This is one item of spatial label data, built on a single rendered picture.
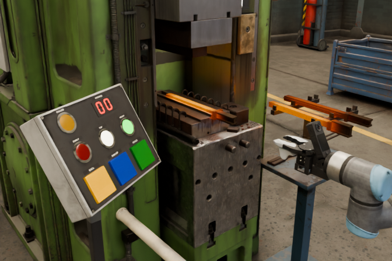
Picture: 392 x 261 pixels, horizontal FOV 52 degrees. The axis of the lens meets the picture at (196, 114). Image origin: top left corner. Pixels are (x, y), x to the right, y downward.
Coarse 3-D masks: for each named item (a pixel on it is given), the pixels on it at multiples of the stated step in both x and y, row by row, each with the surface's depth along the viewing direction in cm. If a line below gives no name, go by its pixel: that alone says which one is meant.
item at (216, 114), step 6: (168, 96) 180; (174, 96) 178; (186, 102) 170; (192, 102) 170; (204, 108) 162; (210, 108) 162; (216, 114) 157; (222, 114) 154; (228, 114) 154; (222, 120) 155; (228, 120) 153; (234, 120) 151
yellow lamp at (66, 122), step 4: (64, 116) 102; (68, 116) 103; (60, 120) 101; (64, 120) 102; (68, 120) 103; (72, 120) 104; (64, 124) 101; (68, 124) 102; (72, 124) 103; (64, 128) 101; (68, 128) 102; (72, 128) 103
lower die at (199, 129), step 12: (180, 96) 183; (156, 108) 170; (168, 108) 170; (180, 108) 167; (192, 108) 166; (216, 108) 167; (168, 120) 164; (180, 120) 157; (192, 120) 157; (204, 120) 156; (216, 120) 160; (192, 132) 154; (204, 132) 158; (216, 132) 162
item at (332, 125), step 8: (272, 104) 181; (280, 104) 179; (288, 112) 174; (296, 112) 170; (304, 112) 169; (320, 120) 160; (328, 120) 160; (336, 120) 157; (328, 128) 157; (336, 128) 156; (344, 128) 153
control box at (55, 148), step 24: (96, 96) 114; (120, 96) 123; (48, 120) 98; (96, 120) 111; (120, 120) 119; (48, 144) 97; (72, 144) 102; (96, 144) 108; (120, 144) 115; (48, 168) 100; (72, 168) 99; (96, 168) 105; (72, 192) 99; (120, 192) 109; (72, 216) 102
